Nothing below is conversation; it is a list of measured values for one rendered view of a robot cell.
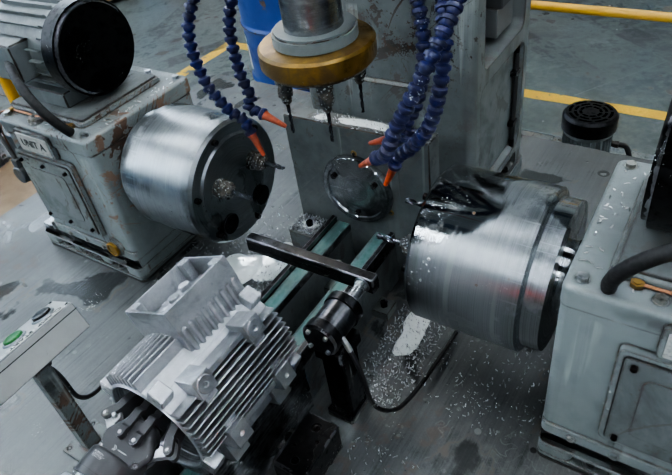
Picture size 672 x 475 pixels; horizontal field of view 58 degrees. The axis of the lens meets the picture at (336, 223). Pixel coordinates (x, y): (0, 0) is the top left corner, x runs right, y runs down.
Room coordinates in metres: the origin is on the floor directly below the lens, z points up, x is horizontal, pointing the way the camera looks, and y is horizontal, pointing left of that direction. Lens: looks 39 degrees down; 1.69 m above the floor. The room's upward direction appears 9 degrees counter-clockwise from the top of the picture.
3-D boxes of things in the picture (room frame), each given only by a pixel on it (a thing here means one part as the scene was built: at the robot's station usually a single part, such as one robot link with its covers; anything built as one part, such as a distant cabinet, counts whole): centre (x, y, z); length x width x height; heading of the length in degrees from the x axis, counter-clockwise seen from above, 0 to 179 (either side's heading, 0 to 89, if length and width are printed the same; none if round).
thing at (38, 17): (1.22, 0.53, 1.16); 0.33 x 0.26 x 0.42; 52
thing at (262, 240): (0.75, 0.06, 1.01); 0.26 x 0.04 x 0.03; 52
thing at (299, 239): (0.98, 0.05, 0.86); 0.07 x 0.06 x 0.12; 52
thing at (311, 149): (0.98, -0.09, 0.97); 0.30 x 0.11 x 0.34; 52
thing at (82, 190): (1.22, 0.48, 0.99); 0.35 x 0.31 x 0.37; 52
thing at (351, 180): (0.92, -0.05, 1.02); 0.15 x 0.02 x 0.15; 52
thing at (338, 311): (0.73, -0.11, 0.92); 0.45 x 0.13 x 0.24; 142
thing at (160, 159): (1.07, 0.29, 1.04); 0.37 x 0.25 x 0.25; 52
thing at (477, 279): (0.65, -0.25, 1.04); 0.41 x 0.25 x 0.25; 52
